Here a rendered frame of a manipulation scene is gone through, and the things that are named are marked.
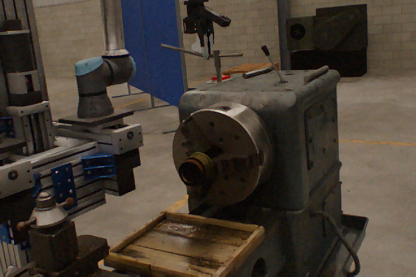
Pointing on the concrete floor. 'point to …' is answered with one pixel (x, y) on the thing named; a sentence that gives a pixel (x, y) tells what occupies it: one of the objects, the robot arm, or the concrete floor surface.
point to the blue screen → (135, 41)
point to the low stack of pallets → (248, 68)
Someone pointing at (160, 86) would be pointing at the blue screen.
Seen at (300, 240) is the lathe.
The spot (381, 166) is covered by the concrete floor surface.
